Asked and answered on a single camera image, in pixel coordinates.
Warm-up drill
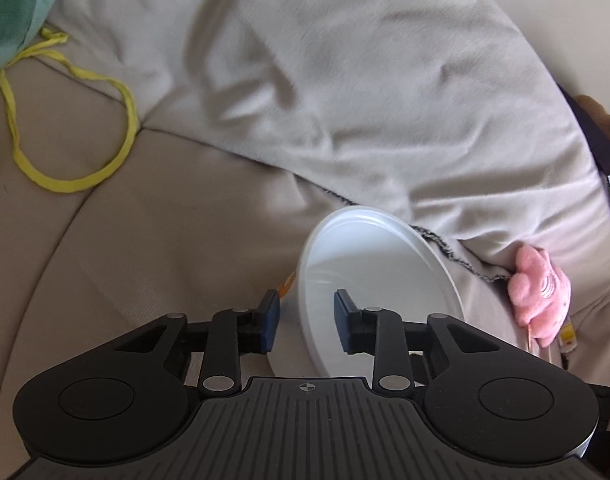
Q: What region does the white deep plate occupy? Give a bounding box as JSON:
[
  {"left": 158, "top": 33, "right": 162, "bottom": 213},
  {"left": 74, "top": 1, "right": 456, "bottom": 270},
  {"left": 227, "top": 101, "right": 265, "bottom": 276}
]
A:
[{"left": 279, "top": 205, "right": 466, "bottom": 378}]

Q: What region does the brown furry object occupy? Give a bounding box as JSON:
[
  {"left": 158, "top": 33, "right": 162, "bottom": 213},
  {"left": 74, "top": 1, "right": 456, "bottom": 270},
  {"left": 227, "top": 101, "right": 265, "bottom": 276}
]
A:
[{"left": 578, "top": 94, "right": 610, "bottom": 147}]

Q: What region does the teal plush cushion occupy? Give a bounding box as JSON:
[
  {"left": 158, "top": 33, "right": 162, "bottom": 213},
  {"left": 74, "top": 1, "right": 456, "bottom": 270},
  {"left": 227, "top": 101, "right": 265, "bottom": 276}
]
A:
[{"left": 0, "top": 0, "right": 72, "bottom": 74}]

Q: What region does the yellow string loop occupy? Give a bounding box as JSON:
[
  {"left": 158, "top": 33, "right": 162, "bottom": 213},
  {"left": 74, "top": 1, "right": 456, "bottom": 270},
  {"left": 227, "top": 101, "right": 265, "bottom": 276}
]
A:
[{"left": 0, "top": 27, "right": 139, "bottom": 194}]

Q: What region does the beige sofa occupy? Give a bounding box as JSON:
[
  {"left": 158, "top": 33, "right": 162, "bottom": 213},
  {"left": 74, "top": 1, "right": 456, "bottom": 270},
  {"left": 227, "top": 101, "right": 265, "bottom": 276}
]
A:
[{"left": 0, "top": 25, "right": 610, "bottom": 466}]

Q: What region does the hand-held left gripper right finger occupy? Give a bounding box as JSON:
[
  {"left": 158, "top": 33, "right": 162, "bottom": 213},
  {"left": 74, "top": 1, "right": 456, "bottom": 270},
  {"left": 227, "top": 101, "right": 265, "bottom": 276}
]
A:
[{"left": 333, "top": 288, "right": 508, "bottom": 399}]

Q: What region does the dark navy strap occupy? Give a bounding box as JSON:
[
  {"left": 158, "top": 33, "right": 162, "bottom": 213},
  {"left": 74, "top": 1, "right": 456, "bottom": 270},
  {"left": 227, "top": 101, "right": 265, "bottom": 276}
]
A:
[{"left": 568, "top": 94, "right": 610, "bottom": 177}]

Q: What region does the yellow and white tag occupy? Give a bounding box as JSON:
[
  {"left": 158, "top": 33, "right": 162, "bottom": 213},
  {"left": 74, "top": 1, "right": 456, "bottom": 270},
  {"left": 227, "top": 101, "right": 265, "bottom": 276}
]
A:
[{"left": 559, "top": 323, "right": 580, "bottom": 359}]

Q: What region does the grey blanket with stitched edge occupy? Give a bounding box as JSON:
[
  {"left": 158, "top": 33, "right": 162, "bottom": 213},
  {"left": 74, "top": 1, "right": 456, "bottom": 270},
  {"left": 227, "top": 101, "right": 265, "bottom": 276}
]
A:
[{"left": 40, "top": 0, "right": 610, "bottom": 286}]

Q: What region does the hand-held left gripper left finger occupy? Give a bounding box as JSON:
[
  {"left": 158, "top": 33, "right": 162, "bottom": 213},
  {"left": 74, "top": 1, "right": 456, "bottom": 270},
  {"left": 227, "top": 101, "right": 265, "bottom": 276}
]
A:
[{"left": 110, "top": 289, "right": 282, "bottom": 399}]

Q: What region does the pink plush toy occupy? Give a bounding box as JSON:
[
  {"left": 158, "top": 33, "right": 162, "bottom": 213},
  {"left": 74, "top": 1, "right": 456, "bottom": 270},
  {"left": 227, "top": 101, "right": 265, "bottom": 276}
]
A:
[{"left": 507, "top": 244, "right": 572, "bottom": 349}]

